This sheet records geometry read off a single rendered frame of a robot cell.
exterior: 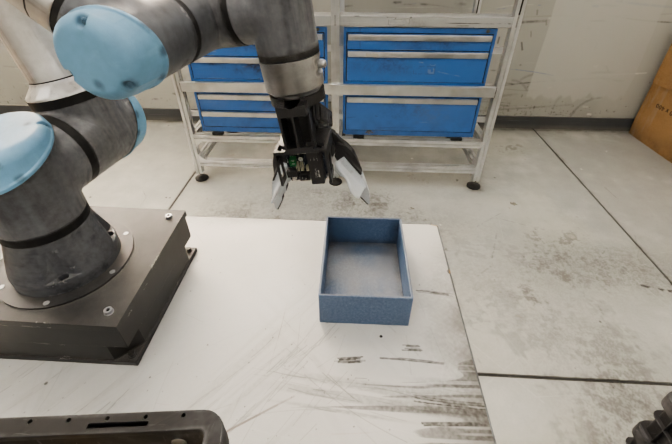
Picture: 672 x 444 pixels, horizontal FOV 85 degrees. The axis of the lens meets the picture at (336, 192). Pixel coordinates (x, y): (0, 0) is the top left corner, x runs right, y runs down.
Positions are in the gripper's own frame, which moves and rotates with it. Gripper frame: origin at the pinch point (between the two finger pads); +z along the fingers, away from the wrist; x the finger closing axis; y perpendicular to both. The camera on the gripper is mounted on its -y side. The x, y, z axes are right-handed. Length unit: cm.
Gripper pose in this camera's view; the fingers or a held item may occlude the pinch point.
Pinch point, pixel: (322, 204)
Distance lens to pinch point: 60.2
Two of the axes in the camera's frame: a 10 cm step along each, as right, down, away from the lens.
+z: 1.4, 8.2, 5.6
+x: 9.9, -0.6, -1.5
